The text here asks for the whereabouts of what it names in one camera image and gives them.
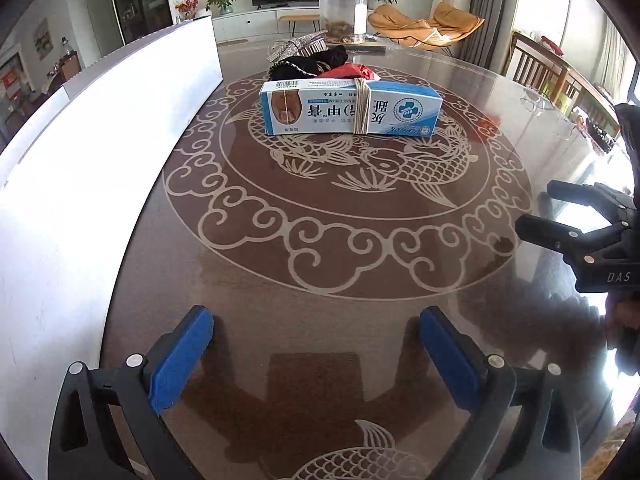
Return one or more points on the grey curtain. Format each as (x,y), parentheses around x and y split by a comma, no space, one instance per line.
(487,46)

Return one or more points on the wooden chair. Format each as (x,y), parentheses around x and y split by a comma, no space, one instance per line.
(532,65)

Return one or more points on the white tv cabinet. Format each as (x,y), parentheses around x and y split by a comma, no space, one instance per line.
(255,25)

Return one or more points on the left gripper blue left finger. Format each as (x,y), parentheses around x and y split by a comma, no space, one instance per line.
(172,359)

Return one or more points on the person's right hand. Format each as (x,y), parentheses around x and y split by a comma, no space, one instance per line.
(621,328)

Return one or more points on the blue white medicine box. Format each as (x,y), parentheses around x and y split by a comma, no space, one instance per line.
(353,106)

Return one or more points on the green potted plant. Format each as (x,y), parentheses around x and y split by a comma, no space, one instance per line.
(223,6)

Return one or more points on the dining table with chairs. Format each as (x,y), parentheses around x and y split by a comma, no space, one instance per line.
(25,87)

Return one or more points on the wooden bench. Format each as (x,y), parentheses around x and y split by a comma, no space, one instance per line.
(294,25)

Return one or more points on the silver glitter bow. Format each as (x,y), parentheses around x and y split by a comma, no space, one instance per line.
(297,46)

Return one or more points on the orange lounge chair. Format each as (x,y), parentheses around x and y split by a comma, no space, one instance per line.
(448,25)

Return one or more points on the red cloth item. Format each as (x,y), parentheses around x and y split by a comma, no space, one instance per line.
(351,71)

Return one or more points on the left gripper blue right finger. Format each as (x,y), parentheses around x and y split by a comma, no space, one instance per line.
(460,363)

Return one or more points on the red flower vase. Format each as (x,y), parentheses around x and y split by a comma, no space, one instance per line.
(187,9)

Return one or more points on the clear plastic jar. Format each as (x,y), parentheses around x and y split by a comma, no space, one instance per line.
(344,21)

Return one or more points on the large white cardboard box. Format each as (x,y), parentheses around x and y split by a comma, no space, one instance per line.
(74,181)

